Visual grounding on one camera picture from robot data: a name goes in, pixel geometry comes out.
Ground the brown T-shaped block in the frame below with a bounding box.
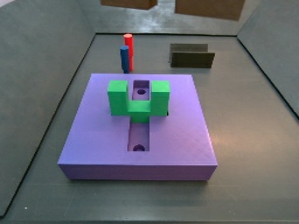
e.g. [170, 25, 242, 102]
[99, 0, 246, 21]

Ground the purple base board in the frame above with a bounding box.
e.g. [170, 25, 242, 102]
[59, 73, 218, 180]

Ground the green U-shaped block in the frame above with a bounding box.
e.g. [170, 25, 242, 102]
[107, 80, 171, 123]

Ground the blue cylinder peg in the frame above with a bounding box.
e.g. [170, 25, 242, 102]
[120, 45, 130, 74]

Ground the red cylinder peg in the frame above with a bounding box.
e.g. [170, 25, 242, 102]
[124, 33, 134, 72]

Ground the black angle bracket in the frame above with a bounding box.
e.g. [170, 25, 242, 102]
[170, 44, 215, 68]

